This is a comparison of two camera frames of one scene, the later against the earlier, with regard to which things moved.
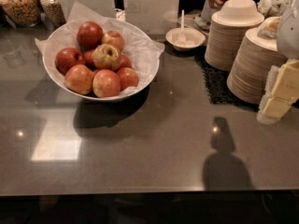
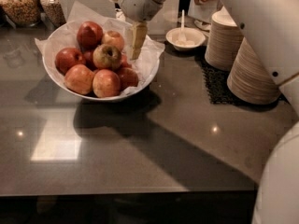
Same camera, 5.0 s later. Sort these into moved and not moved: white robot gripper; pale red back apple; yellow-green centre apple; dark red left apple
Moved: white robot gripper
Not moved: pale red back apple; yellow-green centre apple; dark red left apple
